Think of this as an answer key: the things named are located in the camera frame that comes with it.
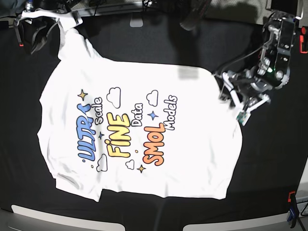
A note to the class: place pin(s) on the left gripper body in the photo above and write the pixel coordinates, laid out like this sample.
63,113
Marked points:
246,91

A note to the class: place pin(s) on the red blue clamp near right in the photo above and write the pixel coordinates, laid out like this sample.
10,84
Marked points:
292,219

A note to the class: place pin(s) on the red black clamp far right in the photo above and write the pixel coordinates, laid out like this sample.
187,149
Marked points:
303,40

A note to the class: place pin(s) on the black table cloth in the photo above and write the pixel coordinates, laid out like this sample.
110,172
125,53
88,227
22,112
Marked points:
275,138

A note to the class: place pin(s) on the red black clamp far left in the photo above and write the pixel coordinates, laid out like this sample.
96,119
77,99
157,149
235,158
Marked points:
19,31

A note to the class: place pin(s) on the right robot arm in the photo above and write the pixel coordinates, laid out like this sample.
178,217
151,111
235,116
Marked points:
47,5

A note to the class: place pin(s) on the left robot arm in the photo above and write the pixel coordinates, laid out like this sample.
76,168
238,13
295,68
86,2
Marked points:
275,52

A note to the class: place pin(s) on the white printed t-shirt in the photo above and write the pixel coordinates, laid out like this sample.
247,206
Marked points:
155,129

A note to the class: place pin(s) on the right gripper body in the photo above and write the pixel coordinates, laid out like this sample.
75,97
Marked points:
39,23

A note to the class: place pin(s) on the red black clamp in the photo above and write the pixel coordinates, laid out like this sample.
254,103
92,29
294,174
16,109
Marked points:
303,40
19,31

